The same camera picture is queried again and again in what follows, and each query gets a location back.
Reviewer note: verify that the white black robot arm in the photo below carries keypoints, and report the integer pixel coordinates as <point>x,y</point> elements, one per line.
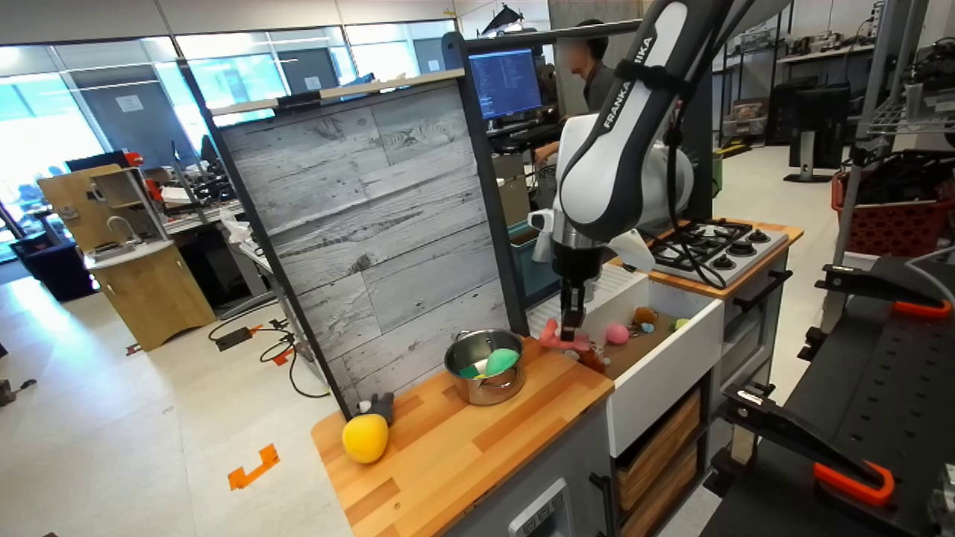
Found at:
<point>616,168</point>

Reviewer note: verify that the pink ball toy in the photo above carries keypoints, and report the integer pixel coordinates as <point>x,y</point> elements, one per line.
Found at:
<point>616,332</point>

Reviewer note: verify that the blue storage bin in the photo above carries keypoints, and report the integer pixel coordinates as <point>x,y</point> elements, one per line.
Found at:
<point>534,278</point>

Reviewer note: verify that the green yellow turtle plush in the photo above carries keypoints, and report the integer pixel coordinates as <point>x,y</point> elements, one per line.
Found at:
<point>683,323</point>

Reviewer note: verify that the black panel foot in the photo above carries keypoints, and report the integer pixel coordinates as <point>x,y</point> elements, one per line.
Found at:
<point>380,406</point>

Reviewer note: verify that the silver metal pot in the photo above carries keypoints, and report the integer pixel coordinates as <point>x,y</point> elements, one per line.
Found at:
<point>487,390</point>

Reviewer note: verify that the computer monitor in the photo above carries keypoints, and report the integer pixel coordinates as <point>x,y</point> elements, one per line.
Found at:
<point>505,86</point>

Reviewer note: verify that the seated person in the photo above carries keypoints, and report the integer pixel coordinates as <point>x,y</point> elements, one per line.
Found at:
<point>599,86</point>

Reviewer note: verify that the pink bunny doll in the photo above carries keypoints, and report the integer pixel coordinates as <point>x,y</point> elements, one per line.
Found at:
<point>556,338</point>

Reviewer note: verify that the white sink basin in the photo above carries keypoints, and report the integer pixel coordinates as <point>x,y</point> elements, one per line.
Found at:
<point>660,375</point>

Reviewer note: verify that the yellow lemon toy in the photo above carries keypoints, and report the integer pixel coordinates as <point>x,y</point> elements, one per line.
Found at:
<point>365,441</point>

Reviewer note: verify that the brown plush toy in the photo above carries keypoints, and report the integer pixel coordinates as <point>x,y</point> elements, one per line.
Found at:
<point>647,320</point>

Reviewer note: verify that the grey wood backdrop panel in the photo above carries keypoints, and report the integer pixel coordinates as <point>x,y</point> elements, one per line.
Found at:
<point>378,248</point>

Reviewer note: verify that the black pegboard table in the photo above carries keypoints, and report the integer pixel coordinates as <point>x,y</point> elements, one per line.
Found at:
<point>875,399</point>

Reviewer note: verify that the orange plush toy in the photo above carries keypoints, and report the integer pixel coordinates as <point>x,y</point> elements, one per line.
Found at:
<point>596,359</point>

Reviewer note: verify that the black burner stove top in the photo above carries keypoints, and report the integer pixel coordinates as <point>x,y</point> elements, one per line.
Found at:
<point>719,248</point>

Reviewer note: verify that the wooden toy kitchen unit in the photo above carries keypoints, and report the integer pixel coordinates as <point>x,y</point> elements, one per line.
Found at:
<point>468,449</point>

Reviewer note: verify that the red crate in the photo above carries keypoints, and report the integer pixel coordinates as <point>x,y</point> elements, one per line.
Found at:
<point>898,229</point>

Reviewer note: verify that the orange black bar clamp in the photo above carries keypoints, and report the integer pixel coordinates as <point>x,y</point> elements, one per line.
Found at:
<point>851,487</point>
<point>920,308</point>

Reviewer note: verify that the wooden cabinet with sink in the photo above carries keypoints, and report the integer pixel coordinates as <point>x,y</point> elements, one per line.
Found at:
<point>150,287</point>

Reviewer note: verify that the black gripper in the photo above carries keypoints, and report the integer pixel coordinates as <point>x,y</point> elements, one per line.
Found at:
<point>577,278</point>

